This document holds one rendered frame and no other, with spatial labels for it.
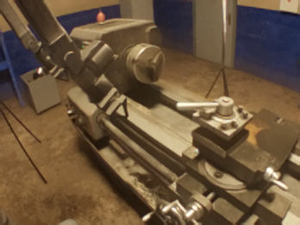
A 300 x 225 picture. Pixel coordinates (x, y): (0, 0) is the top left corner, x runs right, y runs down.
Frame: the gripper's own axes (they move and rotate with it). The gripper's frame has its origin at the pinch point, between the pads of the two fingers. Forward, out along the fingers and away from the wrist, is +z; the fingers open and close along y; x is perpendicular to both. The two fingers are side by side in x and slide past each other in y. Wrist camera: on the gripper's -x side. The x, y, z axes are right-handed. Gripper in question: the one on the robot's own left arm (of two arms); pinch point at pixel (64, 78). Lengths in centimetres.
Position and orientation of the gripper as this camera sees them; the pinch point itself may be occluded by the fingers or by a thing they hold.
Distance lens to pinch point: 105.4
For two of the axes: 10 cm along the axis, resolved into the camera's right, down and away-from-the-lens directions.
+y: -6.8, -3.5, 6.4
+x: -6.0, 7.7, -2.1
